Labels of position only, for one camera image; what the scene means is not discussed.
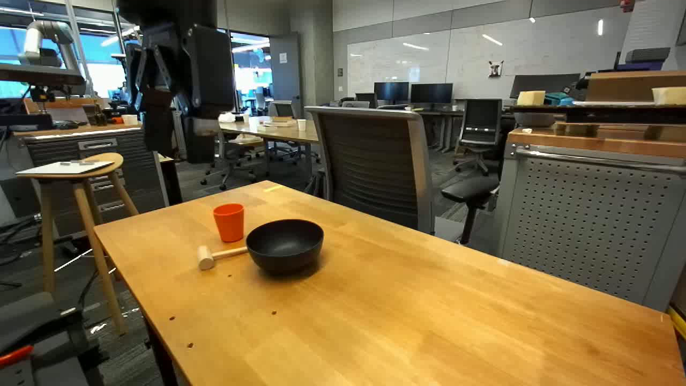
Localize black office chair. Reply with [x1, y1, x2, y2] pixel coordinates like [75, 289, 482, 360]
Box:
[442, 98, 502, 244]

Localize white paper on stool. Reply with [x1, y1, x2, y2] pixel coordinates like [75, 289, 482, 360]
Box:
[17, 161, 111, 179]

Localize computer monitor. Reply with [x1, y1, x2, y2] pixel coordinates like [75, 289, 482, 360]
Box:
[411, 84, 452, 108]
[372, 82, 409, 108]

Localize grey mesh office chair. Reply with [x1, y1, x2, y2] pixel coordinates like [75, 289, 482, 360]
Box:
[308, 105, 436, 233]

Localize wooden stool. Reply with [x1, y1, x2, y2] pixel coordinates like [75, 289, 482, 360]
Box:
[23, 152, 138, 335]

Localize black tripod with equipment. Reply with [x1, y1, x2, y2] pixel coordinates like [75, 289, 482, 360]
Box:
[115, 0, 236, 162]

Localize background wooden desk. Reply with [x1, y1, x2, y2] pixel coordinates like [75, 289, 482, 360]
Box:
[219, 115, 319, 144]

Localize black bowl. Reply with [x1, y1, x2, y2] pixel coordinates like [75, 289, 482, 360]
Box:
[247, 219, 323, 277]

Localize grey perforated cabinet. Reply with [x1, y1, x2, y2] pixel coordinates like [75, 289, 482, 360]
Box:
[496, 129, 686, 310]

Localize small wooden mallet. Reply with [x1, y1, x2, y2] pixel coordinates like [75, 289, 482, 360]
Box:
[196, 247, 244, 270]

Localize orange plastic cup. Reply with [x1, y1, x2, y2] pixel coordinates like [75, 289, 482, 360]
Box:
[211, 203, 244, 243]

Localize left computer monitor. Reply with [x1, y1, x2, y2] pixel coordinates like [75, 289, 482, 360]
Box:
[372, 82, 409, 108]

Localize right computer monitor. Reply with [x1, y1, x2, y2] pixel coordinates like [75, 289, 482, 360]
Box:
[411, 84, 452, 108]

